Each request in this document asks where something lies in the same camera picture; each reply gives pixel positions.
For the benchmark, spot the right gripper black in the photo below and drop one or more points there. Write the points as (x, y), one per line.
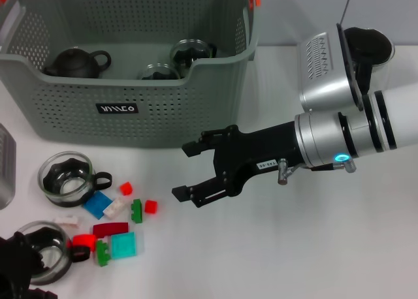
(261, 149)

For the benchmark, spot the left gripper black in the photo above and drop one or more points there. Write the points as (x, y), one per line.
(13, 266)

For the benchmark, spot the glass teacup black holder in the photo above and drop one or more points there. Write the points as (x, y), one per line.
(54, 238)
(49, 181)
(156, 73)
(189, 55)

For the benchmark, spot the grey perforated plastic storage bin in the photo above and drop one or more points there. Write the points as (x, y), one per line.
(163, 116)

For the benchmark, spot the small red toy cube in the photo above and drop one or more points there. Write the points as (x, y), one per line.
(151, 207)
(126, 189)

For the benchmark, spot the green toy brick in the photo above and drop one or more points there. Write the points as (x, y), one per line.
(136, 211)
(102, 255)

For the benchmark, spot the bright red toy brick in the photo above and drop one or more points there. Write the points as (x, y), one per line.
(84, 240)

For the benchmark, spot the white toy brick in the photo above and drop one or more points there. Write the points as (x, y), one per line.
(114, 208)
(67, 221)

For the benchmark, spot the dark red curved brick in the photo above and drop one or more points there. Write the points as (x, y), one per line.
(109, 228)

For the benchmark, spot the teal square toy plate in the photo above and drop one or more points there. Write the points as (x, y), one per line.
(123, 245)

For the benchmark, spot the blue toy brick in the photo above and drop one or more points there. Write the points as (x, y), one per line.
(96, 205)

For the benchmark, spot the dark clay teapot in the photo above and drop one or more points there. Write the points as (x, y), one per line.
(75, 64)

